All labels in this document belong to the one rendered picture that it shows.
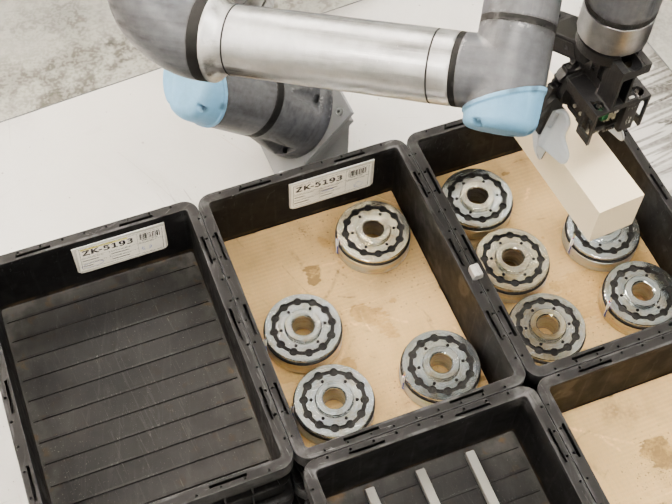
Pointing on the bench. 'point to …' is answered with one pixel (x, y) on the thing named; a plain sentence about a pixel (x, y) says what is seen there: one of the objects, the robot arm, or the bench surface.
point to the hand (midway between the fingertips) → (563, 137)
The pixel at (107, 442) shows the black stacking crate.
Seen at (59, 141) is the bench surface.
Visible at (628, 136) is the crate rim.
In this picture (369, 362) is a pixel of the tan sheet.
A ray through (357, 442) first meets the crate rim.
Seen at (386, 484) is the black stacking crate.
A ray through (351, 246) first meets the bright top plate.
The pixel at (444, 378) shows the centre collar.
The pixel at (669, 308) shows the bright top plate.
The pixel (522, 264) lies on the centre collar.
